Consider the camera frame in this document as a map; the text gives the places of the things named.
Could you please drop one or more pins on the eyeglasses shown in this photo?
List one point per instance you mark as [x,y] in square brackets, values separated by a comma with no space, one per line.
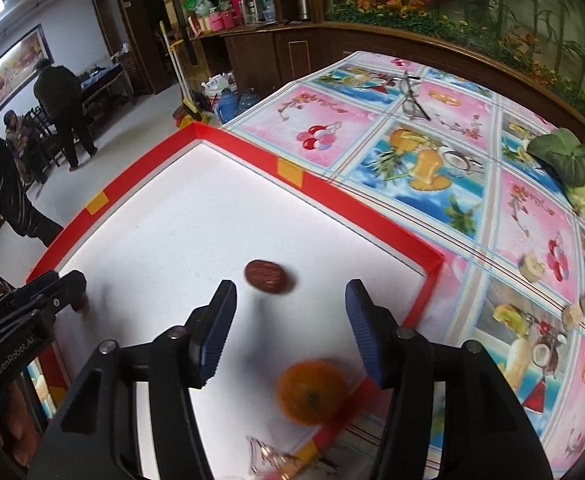
[412,97]

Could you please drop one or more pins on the orange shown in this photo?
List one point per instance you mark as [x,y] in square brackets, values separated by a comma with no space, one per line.
[312,391]

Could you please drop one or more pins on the teal jug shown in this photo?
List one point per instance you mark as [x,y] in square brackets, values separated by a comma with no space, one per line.
[246,99]

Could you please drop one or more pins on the clear plastic bag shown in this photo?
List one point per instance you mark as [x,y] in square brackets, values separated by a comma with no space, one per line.
[267,460]

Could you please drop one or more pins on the pink container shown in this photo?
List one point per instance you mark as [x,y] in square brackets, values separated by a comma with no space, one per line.
[228,19]
[216,21]

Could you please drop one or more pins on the framed wall painting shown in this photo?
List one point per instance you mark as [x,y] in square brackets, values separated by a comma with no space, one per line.
[7,75]

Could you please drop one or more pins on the person's left hand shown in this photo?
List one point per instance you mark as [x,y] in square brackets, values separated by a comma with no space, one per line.
[17,430]

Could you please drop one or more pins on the wooden cabinet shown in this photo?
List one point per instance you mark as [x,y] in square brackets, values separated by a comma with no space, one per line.
[272,55]

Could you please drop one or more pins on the green bag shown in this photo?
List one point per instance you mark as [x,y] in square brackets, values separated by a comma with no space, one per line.
[197,5]

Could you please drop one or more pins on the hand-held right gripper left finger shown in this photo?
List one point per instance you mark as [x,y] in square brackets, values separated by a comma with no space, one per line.
[212,342]

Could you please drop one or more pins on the artificial flower display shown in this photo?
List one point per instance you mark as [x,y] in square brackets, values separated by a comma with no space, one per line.
[447,5]

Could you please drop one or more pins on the white board with red border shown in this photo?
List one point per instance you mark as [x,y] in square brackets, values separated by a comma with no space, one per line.
[172,235]

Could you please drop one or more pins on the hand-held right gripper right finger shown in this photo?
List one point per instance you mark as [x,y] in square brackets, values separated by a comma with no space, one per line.
[367,342]

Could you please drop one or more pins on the blue kettle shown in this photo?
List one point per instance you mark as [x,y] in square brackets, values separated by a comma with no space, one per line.
[226,105]

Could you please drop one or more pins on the clear water bottle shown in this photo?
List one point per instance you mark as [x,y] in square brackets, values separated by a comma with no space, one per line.
[268,5]

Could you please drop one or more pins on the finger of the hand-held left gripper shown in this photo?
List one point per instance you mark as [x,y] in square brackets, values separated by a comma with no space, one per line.
[65,287]

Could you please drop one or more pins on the yellow broom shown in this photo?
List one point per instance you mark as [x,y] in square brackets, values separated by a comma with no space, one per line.
[175,70]

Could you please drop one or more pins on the green leafy vegetable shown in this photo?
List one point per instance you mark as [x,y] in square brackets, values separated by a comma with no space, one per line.
[567,157]

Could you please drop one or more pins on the red date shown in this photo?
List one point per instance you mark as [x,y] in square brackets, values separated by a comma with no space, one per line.
[270,276]

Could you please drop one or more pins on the background table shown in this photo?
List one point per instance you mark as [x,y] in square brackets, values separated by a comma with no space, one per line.
[102,77]

